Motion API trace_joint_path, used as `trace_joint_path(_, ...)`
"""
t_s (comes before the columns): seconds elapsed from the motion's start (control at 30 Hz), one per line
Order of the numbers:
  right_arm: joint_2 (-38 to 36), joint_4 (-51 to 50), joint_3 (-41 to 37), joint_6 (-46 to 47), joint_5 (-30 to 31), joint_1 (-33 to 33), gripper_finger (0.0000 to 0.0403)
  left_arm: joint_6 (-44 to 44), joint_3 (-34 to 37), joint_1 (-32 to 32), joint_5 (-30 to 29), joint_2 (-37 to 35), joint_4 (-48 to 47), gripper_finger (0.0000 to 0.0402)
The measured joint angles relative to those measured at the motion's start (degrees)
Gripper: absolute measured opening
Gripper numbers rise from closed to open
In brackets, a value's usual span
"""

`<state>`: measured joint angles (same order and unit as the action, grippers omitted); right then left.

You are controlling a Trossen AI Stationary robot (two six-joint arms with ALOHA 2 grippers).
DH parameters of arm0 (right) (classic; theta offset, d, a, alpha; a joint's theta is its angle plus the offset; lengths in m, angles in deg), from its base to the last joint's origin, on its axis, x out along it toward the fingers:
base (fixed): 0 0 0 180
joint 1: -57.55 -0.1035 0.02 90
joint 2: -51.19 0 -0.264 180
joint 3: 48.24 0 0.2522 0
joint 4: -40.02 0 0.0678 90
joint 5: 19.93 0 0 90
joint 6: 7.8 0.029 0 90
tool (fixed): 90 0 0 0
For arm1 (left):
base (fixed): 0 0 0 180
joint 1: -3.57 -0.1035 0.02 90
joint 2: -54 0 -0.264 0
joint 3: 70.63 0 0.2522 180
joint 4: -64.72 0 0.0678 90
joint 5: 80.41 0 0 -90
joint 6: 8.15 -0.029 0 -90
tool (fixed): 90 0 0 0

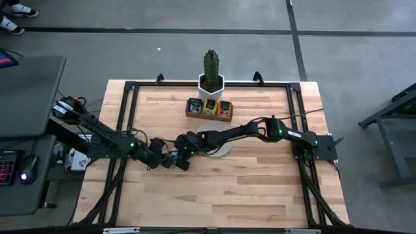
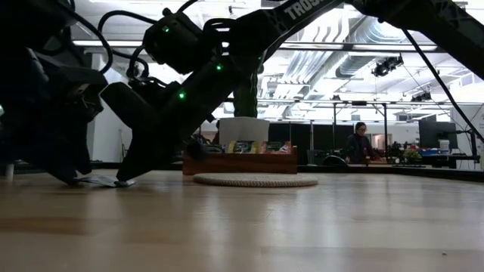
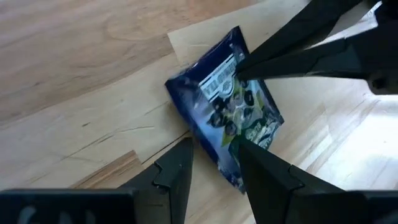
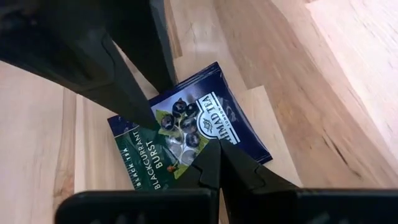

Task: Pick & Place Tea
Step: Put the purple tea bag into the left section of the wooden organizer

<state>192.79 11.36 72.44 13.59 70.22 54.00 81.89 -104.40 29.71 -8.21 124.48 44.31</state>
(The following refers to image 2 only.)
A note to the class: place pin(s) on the white cylindrical post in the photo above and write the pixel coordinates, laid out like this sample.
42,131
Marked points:
9,172

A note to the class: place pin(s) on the black computer monitor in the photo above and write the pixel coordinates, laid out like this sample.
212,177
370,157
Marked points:
436,134

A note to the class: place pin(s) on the black aluminium table frame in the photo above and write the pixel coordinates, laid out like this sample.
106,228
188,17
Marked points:
416,173

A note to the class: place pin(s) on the long linear ceiling light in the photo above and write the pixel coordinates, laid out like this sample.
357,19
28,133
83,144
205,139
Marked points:
340,47

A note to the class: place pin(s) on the white hexagonal plant pot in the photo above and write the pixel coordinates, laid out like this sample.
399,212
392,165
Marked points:
246,128

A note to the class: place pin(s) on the black partition panel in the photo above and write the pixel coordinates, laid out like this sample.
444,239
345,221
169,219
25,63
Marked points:
302,136

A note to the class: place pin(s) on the wooden compartment tray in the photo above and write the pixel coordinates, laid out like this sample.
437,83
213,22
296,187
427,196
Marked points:
242,165

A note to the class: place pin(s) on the white bucket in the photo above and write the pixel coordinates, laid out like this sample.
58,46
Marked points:
444,146

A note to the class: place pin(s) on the black ceiling camera rig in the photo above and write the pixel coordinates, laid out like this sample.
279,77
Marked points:
387,65

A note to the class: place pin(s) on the small green plant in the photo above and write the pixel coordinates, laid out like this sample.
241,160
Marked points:
410,155

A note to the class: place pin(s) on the blackcurrant tea packet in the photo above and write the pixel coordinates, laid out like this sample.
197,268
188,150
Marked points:
216,149

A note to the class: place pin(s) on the tall green cactus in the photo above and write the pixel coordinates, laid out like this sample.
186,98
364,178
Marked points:
246,100

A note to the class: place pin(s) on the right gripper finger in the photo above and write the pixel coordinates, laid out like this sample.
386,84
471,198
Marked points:
143,162

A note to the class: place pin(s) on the blue bin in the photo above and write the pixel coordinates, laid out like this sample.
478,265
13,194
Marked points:
427,152

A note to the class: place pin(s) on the silver green packet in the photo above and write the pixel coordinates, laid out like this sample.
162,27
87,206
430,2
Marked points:
106,181

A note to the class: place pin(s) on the small black ceiling rig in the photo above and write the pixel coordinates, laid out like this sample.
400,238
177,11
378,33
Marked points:
421,97

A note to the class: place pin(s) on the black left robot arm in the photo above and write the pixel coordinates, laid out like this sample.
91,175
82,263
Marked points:
30,22

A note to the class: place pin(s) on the black background frame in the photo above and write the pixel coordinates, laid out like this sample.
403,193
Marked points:
359,102

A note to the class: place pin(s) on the person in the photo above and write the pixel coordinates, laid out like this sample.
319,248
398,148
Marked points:
357,147

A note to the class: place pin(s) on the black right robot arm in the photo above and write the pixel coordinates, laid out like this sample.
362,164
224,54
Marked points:
302,11

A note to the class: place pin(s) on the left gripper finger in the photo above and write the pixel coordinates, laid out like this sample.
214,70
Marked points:
68,170

